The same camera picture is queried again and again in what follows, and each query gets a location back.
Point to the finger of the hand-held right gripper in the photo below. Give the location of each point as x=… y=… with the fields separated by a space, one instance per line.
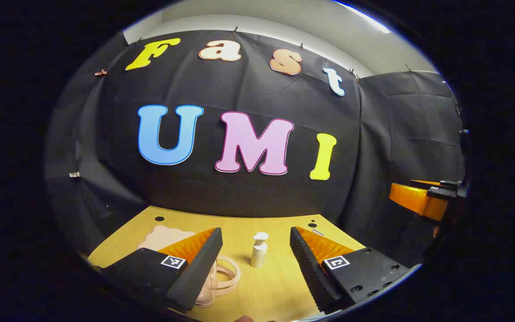
x=416 y=201

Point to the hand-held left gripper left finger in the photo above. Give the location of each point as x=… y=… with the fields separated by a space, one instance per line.
x=197 y=268

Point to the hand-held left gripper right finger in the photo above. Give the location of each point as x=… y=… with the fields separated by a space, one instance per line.
x=306 y=264

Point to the white squeeze tube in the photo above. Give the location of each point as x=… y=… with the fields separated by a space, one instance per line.
x=318 y=232

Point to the white pump bottle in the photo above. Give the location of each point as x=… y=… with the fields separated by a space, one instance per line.
x=259 y=254

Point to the black backdrop cloth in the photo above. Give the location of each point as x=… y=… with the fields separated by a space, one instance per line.
x=248 y=89

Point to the copper cloth clip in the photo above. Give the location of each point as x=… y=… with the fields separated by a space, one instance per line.
x=100 y=72

